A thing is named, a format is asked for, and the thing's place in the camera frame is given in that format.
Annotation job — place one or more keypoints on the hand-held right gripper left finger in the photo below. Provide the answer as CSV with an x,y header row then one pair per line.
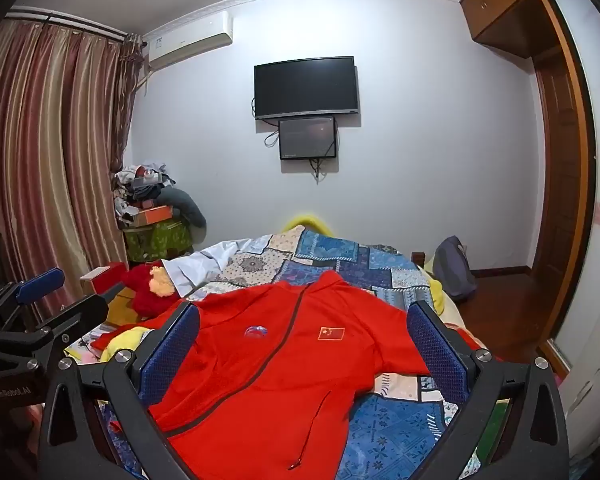
x,y
172,355

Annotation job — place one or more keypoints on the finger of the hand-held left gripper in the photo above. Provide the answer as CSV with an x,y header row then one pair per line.
x,y
75,317
40,285

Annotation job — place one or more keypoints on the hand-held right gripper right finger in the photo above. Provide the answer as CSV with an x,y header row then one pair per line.
x,y
437,355

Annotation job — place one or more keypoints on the red zip hoodie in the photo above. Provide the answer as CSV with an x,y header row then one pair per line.
x,y
260,385

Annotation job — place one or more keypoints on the pile of clothes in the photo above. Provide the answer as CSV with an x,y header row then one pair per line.
x,y
140,182

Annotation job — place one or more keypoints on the printed bed sheet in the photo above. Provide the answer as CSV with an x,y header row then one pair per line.
x,y
87,347

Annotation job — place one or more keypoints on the ochre cushion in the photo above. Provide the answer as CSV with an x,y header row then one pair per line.
x,y
120,310

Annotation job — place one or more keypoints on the yellow blanket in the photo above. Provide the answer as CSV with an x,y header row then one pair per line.
x,y
125,345

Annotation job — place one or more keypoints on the red box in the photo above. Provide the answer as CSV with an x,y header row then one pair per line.
x,y
107,280

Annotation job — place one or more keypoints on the red plush toy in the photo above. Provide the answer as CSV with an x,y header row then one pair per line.
x,y
140,290

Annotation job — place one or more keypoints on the grey bag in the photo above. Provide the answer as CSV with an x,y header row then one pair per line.
x,y
455,270

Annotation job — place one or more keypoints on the white cloth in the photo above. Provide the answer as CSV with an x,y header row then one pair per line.
x,y
205,262

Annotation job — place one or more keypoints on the green patterned cloth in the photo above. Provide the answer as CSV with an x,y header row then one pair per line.
x,y
155,242

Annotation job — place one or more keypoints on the striped brown curtain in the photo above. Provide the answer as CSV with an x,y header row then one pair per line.
x,y
45,160

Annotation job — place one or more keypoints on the orange box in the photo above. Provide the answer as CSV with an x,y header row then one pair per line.
x,y
152,215

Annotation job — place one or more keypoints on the blue patchwork quilt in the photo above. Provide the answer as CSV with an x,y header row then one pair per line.
x,y
330,260

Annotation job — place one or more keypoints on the yellow cushion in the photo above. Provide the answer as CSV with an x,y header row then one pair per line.
x,y
307,222

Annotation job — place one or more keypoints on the wooden door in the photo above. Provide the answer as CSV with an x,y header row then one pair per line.
x,y
562,170

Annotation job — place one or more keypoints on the small black monitor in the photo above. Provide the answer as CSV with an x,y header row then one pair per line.
x,y
307,137

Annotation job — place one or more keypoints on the white air conditioner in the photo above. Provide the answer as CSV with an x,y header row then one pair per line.
x,y
190,40

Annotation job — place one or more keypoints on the wooden overhead cabinet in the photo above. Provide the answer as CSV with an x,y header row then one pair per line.
x,y
505,0

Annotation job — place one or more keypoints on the white curtain rail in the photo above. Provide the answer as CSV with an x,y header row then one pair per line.
x,y
70,20

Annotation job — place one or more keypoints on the black wall television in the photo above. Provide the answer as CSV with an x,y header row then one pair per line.
x,y
305,87

